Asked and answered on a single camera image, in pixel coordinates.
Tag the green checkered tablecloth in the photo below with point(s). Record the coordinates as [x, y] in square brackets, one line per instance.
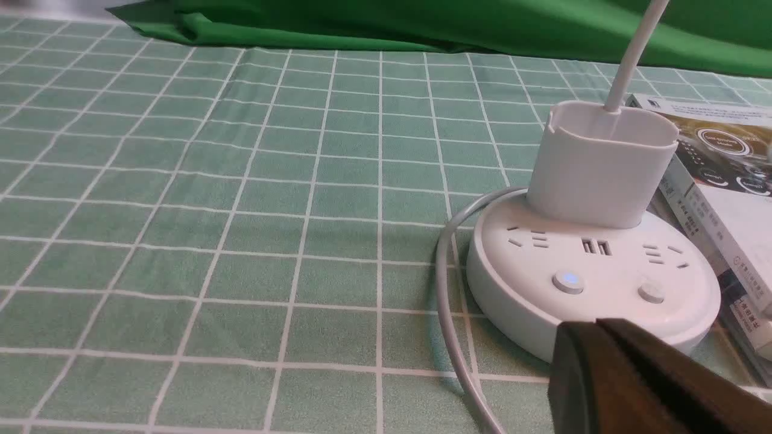
[201, 240]

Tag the top self-driving textbook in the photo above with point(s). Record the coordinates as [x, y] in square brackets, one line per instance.
[718, 184]

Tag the white round desk lamp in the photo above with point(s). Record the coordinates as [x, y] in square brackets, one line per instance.
[579, 244]

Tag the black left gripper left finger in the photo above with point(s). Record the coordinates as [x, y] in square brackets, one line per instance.
[594, 388]

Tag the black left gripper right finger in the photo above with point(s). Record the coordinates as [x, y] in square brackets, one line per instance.
[700, 399]

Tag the green backdrop cloth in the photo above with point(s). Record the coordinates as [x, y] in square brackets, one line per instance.
[730, 37]

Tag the lower white book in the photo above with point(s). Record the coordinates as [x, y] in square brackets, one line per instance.
[745, 322]

